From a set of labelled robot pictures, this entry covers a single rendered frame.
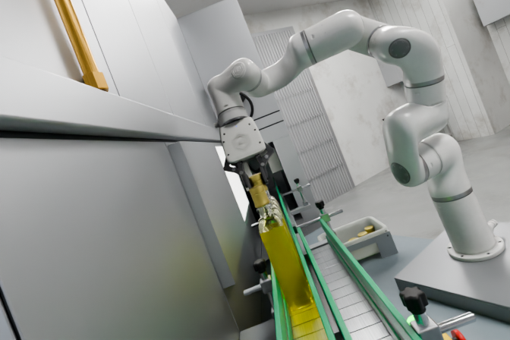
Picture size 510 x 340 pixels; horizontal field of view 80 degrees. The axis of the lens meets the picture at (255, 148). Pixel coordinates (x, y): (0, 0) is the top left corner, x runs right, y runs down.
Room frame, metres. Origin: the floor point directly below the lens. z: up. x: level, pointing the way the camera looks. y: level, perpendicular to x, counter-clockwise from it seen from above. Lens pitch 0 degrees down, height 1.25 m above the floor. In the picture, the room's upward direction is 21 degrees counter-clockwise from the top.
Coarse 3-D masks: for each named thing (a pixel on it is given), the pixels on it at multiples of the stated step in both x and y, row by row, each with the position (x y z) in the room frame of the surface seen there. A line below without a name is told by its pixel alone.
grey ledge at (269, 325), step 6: (264, 324) 0.66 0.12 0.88; (270, 324) 0.65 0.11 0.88; (246, 330) 0.66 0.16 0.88; (252, 330) 0.65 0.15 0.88; (258, 330) 0.65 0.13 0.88; (264, 330) 0.64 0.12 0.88; (270, 330) 0.63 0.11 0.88; (240, 336) 0.65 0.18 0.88; (246, 336) 0.64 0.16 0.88; (252, 336) 0.63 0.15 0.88; (258, 336) 0.63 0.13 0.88; (264, 336) 0.62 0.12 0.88; (270, 336) 0.61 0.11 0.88
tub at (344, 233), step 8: (368, 216) 1.16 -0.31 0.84; (352, 224) 1.16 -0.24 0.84; (360, 224) 1.16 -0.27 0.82; (368, 224) 1.16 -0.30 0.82; (376, 224) 1.08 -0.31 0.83; (336, 232) 1.16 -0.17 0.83; (344, 232) 1.16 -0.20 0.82; (352, 232) 1.16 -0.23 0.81; (376, 232) 1.00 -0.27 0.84; (320, 240) 1.11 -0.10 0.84; (344, 240) 1.16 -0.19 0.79; (352, 240) 1.01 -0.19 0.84; (360, 240) 1.00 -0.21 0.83
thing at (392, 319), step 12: (324, 228) 0.89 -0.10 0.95; (336, 240) 0.73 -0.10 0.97; (336, 252) 0.81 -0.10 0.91; (348, 252) 0.65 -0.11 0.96; (348, 264) 0.69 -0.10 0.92; (360, 276) 0.56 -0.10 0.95; (360, 288) 0.62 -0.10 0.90; (372, 288) 0.49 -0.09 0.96; (372, 300) 0.55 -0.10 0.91; (384, 300) 0.45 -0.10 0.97; (384, 312) 0.47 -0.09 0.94; (396, 312) 0.42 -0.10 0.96; (384, 324) 0.51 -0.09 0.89; (396, 324) 0.41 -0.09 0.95; (408, 324) 0.39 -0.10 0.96; (396, 336) 0.45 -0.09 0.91; (408, 336) 0.37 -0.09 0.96
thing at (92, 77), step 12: (60, 0) 0.41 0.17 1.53; (60, 12) 0.41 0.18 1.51; (72, 12) 0.41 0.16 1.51; (72, 24) 0.41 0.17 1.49; (72, 36) 0.41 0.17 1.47; (84, 36) 0.42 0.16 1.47; (84, 48) 0.41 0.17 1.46; (84, 60) 0.41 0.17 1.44; (84, 72) 0.41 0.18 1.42; (96, 72) 0.41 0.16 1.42; (96, 84) 0.41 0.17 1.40
